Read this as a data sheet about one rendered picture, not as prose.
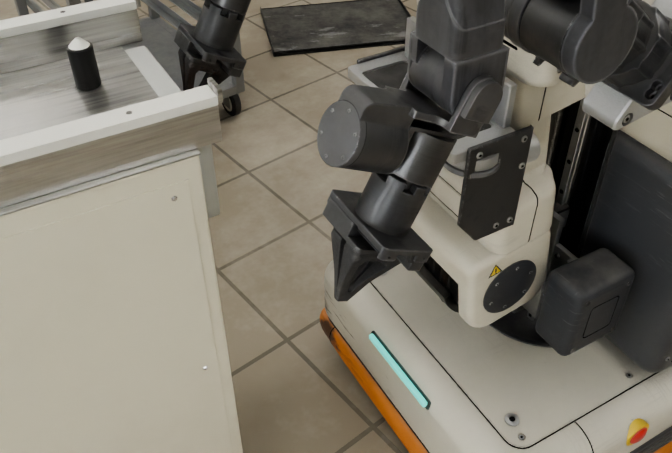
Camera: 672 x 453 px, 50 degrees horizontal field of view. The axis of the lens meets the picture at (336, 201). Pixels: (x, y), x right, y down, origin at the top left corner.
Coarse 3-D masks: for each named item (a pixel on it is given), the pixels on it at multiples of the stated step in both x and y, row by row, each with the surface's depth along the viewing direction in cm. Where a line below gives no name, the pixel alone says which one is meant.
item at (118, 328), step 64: (64, 64) 97; (128, 64) 97; (0, 128) 85; (64, 192) 75; (128, 192) 79; (192, 192) 84; (0, 256) 75; (64, 256) 79; (128, 256) 84; (192, 256) 89; (0, 320) 80; (64, 320) 84; (128, 320) 89; (192, 320) 95; (0, 384) 85; (64, 384) 90; (128, 384) 96; (192, 384) 103; (0, 448) 90; (64, 448) 96; (128, 448) 103; (192, 448) 111
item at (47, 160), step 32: (192, 96) 79; (64, 128) 74; (96, 128) 74; (128, 128) 76; (160, 128) 78; (192, 128) 80; (0, 160) 70; (32, 160) 72; (64, 160) 74; (96, 160) 76; (128, 160) 78; (0, 192) 72; (32, 192) 74
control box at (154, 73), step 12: (132, 48) 101; (144, 48) 101; (132, 60) 98; (144, 60) 98; (156, 60) 98; (144, 72) 95; (156, 72) 95; (156, 84) 93; (168, 84) 93; (204, 156) 88; (204, 168) 89; (204, 180) 90; (204, 192) 91; (216, 192) 92; (216, 204) 93
